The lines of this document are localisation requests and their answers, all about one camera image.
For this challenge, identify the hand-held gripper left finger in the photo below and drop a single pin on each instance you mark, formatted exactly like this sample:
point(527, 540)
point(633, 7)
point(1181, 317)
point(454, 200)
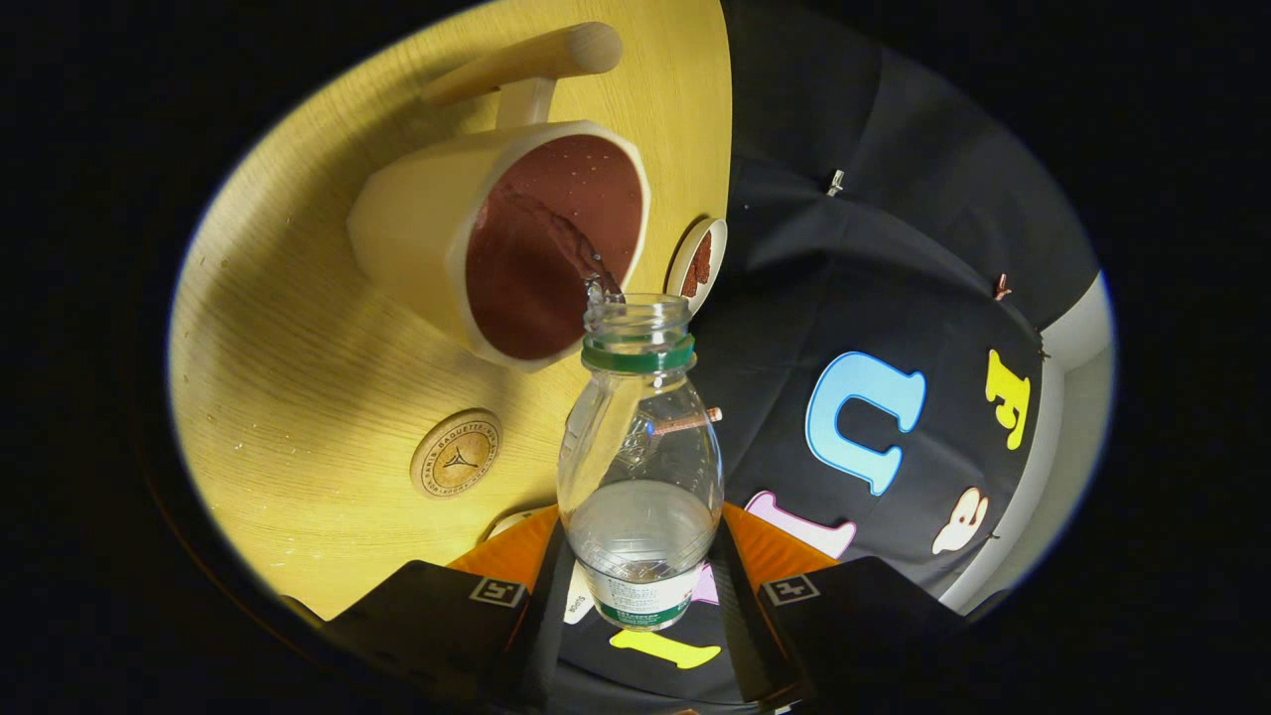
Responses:
point(541, 626)

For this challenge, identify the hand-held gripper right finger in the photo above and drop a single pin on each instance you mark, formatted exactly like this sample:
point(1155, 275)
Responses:
point(740, 626)

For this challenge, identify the clear plastic juice bottle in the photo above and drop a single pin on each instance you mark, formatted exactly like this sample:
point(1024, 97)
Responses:
point(640, 467)

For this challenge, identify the round cork coaster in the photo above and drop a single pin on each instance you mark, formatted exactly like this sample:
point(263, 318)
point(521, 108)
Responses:
point(457, 455)

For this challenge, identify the wooden table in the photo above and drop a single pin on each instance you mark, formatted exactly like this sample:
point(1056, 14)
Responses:
point(298, 417)

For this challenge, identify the brown meat slice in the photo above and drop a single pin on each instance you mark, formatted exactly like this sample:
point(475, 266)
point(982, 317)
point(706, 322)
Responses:
point(692, 283)
point(701, 250)

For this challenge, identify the small white round plate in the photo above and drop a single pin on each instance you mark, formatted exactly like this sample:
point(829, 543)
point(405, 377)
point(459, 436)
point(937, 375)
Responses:
point(717, 243)

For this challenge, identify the black backdrop cloth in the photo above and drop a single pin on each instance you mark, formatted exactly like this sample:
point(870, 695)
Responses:
point(894, 248)

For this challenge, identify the red cloth clip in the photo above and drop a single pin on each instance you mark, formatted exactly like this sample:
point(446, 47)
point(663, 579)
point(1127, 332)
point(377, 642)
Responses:
point(1002, 288)

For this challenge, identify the white cloth clip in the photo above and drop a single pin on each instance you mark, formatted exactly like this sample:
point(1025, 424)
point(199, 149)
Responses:
point(836, 182)

